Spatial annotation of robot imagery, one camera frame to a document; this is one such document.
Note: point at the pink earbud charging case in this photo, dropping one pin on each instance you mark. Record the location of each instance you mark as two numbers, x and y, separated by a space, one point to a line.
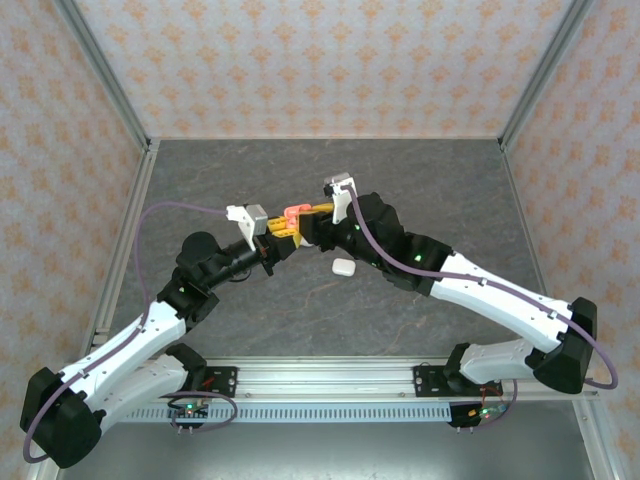
292 212

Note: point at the white earbud charging case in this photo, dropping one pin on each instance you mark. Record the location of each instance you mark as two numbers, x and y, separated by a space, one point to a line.
343 266

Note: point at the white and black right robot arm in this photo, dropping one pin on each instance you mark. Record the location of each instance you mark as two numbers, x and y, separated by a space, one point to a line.
495 305

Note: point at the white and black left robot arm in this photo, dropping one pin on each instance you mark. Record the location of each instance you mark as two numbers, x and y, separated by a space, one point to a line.
130 345

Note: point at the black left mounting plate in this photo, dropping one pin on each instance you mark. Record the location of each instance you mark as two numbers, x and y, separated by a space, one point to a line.
225 372

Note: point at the black mounting plate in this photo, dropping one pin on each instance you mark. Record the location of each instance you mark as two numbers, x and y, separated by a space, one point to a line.
425 385
225 372

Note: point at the left circuit board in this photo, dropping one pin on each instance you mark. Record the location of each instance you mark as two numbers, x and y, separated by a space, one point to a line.
189 412

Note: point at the circuit board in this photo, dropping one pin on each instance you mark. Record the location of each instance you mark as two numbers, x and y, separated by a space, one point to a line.
482 413
189 412

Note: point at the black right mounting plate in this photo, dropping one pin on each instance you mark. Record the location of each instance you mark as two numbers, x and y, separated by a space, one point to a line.
425 385

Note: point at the right circuit board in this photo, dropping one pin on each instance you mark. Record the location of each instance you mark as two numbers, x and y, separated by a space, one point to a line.
482 413

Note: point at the grey metal front panel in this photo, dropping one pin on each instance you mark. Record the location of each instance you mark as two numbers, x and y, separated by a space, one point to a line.
325 455

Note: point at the aluminium back floor rail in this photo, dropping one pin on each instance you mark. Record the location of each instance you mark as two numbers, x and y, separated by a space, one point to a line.
325 137

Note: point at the aluminium floor rail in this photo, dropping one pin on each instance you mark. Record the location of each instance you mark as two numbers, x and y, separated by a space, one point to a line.
129 220
325 137
527 225

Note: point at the aluminium left floor rail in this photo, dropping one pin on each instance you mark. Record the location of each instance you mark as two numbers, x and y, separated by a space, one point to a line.
129 220

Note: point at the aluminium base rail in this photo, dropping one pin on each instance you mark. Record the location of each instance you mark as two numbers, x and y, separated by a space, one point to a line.
325 380

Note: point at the aluminium right floor rail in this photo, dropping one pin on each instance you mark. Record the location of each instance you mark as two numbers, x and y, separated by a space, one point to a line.
527 225

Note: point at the aluminium left frame post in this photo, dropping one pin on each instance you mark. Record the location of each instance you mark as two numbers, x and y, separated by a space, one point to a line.
106 75

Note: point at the aluminium frame post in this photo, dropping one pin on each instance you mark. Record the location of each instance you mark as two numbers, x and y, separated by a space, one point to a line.
106 75
541 75

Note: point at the aluminium right frame post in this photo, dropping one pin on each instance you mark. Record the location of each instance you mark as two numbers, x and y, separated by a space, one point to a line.
541 75

